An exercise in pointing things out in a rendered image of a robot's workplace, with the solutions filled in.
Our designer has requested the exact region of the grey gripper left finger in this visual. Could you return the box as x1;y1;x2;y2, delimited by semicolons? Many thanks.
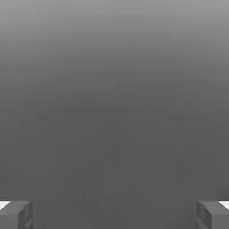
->
0;200;34;229

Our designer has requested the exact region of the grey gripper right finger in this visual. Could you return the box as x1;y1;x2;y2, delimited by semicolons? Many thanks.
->
196;200;229;229

